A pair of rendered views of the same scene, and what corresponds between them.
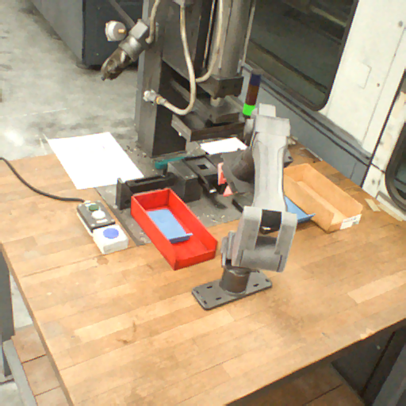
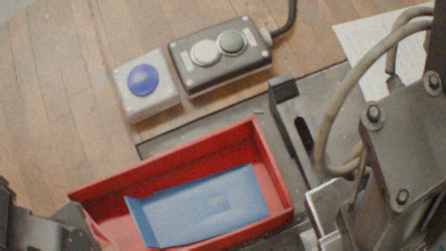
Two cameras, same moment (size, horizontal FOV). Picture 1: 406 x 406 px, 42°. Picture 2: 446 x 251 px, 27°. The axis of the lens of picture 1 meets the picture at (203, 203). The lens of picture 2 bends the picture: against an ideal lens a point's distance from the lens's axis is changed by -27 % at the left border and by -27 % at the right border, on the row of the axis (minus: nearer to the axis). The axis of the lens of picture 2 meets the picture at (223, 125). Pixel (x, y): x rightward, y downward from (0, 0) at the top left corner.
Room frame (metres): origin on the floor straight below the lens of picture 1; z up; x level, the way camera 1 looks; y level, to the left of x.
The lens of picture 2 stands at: (1.28, -0.26, 2.23)
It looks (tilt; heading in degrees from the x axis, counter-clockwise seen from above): 70 degrees down; 111
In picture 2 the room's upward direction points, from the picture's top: 7 degrees counter-clockwise
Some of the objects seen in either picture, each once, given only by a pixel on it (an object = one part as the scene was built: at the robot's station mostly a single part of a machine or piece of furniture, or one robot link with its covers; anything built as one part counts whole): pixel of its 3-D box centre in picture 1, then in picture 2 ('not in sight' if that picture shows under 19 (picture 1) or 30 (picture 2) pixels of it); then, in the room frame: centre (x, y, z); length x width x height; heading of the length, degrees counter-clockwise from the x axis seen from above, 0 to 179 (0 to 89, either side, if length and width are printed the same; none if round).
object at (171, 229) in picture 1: (167, 223); (195, 209); (1.11, 0.08, 0.92); 0.15 x 0.07 x 0.03; 34
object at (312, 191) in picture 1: (316, 197); not in sight; (1.36, -0.34, 0.93); 0.25 x 0.13 x 0.08; 38
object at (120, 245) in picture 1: (110, 243); (144, 89); (1.01, 0.21, 0.90); 0.07 x 0.07 x 0.06; 38
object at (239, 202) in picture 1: (270, 209); not in sight; (1.27, -0.20, 0.91); 0.17 x 0.16 x 0.02; 128
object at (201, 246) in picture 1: (172, 226); (171, 212); (1.09, 0.07, 0.93); 0.25 x 0.12 x 0.06; 38
